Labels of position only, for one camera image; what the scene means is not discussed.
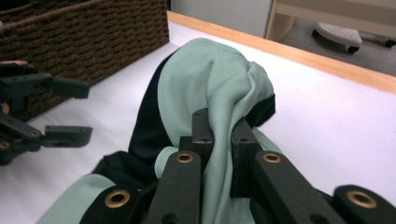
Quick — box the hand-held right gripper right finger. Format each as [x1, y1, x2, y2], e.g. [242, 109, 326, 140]
[230, 116, 263, 199]

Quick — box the light wooden desk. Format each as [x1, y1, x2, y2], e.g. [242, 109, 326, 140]
[264, 0, 396, 42]

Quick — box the black and green shirt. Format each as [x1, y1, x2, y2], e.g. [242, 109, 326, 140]
[35, 37, 283, 224]

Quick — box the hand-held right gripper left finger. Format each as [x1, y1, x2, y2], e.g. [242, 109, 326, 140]
[178, 107, 216, 175]

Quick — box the brown wicker basket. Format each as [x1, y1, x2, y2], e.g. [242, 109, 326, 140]
[0, 0, 171, 123]

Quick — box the white table board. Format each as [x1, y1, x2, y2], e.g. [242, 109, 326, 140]
[0, 21, 396, 224]

